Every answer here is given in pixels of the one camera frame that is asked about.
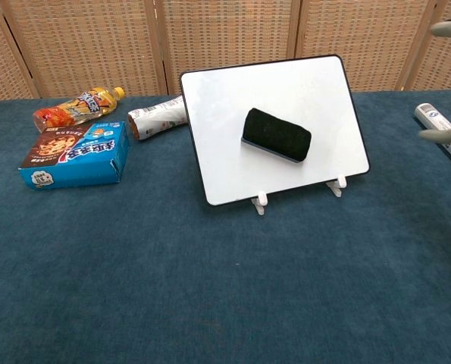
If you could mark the silver white wrapped tube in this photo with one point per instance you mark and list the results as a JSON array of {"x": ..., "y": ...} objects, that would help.
[{"x": 433, "y": 115}]

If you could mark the orange iced tea bottle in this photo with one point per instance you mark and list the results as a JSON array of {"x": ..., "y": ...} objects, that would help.
[{"x": 73, "y": 110}]

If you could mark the blue carpet table cover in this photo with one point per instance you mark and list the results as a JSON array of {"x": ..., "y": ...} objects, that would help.
[{"x": 134, "y": 284}]

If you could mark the white label yellow cap bottle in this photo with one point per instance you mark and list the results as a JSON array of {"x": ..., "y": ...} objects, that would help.
[{"x": 157, "y": 119}]

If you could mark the black felt board eraser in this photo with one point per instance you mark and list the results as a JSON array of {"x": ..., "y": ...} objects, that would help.
[{"x": 276, "y": 134}]

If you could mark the woven wooden folding screen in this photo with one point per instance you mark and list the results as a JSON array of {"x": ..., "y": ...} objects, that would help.
[{"x": 229, "y": 38}]

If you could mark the blue cookie box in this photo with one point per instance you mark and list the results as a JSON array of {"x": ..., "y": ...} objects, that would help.
[{"x": 77, "y": 155}]

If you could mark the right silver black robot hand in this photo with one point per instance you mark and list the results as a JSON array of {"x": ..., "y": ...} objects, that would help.
[{"x": 448, "y": 28}]

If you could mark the white board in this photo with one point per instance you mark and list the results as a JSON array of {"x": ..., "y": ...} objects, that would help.
[{"x": 217, "y": 151}]

